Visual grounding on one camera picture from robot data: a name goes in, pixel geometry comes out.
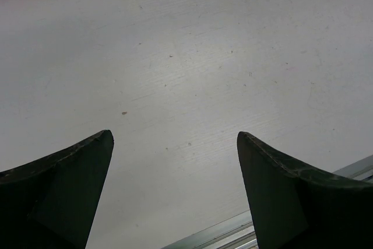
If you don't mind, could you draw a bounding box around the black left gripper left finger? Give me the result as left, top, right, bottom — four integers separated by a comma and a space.
1, 130, 114, 248

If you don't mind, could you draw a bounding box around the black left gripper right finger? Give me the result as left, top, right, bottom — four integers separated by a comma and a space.
237, 132, 372, 248

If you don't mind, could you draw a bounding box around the aluminium table frame rail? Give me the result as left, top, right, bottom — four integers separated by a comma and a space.
165, 156, 372, 249

